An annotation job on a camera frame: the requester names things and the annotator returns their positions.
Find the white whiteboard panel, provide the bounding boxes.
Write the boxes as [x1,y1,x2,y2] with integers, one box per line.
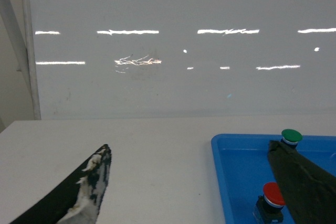
[28,0,335,120]

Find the red push button switch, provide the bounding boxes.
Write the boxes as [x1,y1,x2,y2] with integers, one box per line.
[253,182,286,224]

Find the green push button switch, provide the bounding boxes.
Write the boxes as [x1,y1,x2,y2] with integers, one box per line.
[280,129,303,149]

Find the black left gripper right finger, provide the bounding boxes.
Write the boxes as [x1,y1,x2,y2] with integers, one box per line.
[267,140,335,223]

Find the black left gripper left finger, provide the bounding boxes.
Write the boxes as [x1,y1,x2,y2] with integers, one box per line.
[12,144,112,223]

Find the blue plastic tray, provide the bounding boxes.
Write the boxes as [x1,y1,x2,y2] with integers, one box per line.
[211,134,335,223]

